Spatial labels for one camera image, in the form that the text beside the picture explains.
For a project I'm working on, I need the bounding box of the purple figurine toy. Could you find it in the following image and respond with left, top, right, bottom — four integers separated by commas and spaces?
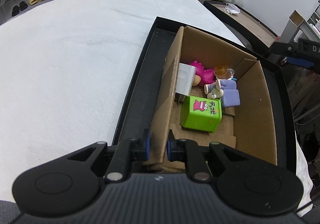
204, 79, 240, 108

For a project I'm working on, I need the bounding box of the green tin box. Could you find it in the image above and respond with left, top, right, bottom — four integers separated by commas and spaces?
180, 95, 222, 133

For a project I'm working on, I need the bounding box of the pink dinosaur figurine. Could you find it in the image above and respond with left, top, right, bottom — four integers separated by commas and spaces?
189, 61, 214, 87

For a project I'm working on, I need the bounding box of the black slipper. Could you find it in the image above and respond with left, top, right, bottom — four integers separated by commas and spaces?
11, 5, 20, 17
19, 1, 28, 11

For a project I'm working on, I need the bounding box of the black shallow tray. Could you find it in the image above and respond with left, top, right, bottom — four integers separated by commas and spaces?
114, 17, 297, 171

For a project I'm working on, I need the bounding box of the orange glasses toy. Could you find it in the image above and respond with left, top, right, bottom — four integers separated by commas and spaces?
214, 65, 228, 78

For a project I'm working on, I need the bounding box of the brown cardboard box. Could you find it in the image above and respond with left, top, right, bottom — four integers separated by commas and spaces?
146, 26, 277, 172

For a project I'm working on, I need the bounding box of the grey white desk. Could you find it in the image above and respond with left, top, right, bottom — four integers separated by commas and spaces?
278, 10, 319, 43

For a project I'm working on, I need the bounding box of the white charger adapter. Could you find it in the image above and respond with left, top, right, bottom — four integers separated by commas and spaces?
176, 63, 196, 96

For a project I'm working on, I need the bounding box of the brown side tray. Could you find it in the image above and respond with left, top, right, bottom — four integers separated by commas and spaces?
203, 0, 278, 52

